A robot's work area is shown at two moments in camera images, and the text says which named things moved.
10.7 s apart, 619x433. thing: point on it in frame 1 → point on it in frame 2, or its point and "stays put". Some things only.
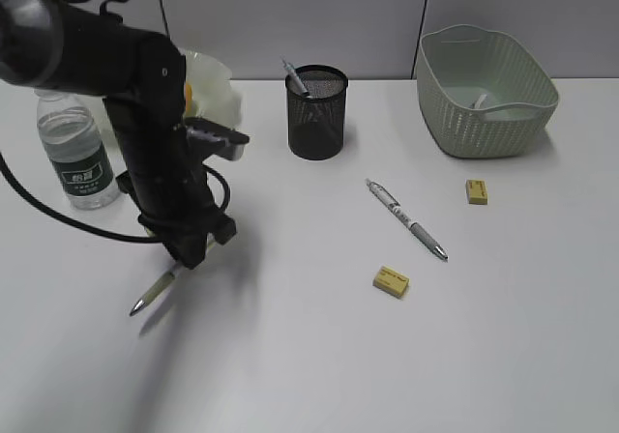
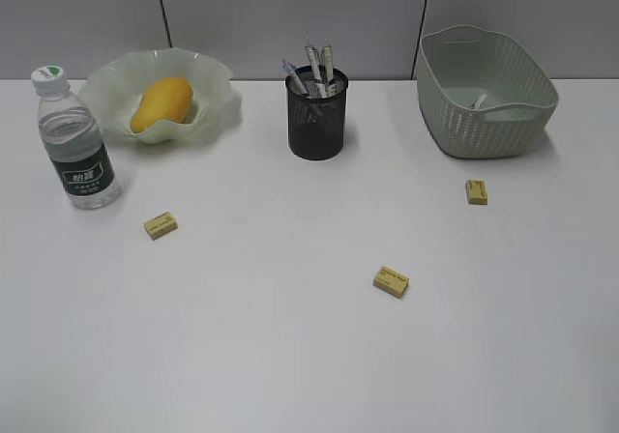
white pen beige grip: (165, 278) → (330, 86)
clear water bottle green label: (73, 142) stays put
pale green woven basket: (456, 64) stays put
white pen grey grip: (396, 208) → (313, 69)
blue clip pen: (295, 77) stays put
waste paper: (480, 101) stays put
